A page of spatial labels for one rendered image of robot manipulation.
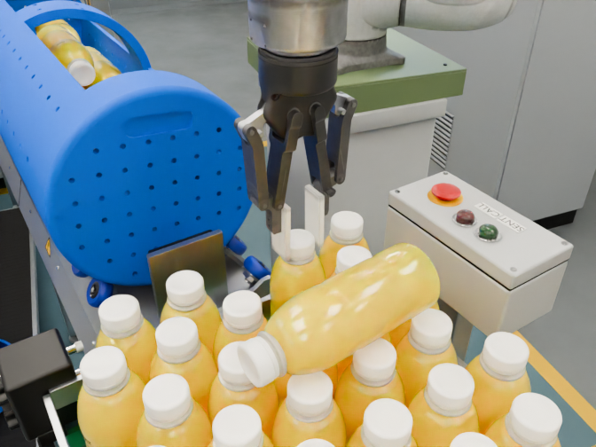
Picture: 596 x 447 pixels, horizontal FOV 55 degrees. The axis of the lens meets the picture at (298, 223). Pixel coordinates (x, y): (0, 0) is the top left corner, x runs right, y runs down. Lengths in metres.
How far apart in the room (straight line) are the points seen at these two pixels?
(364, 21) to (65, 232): 0.74
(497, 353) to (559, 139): 1.98
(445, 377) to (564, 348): 1.70
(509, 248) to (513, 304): 0.06
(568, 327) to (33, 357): 1.92
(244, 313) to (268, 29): 0.26
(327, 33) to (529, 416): 0.36
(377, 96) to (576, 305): 1.44
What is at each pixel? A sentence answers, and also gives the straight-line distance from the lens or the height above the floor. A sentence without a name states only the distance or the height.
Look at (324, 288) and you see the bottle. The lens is 0.50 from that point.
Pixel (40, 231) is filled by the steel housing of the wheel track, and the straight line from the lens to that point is 1.14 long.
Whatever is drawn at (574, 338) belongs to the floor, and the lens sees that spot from 2.27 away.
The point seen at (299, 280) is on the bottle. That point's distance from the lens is 0.66.
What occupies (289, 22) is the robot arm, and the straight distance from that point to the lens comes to 0.51.
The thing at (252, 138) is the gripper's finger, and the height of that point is 1.24.
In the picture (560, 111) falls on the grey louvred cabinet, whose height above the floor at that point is 0.59.
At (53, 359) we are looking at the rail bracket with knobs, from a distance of 0.70.
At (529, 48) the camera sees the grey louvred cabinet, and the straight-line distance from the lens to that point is 2.19.
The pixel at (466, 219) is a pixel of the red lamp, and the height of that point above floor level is 1.11.
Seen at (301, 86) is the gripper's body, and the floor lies 1.29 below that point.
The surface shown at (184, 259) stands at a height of 1.03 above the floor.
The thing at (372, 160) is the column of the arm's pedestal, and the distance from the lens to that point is 1.27.
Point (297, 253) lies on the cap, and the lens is 0.65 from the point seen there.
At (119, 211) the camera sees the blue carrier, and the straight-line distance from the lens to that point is 0.75.
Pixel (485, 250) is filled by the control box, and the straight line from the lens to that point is 0.66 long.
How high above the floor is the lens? 1.48
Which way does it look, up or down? 35 degrees down
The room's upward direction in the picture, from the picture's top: straight up
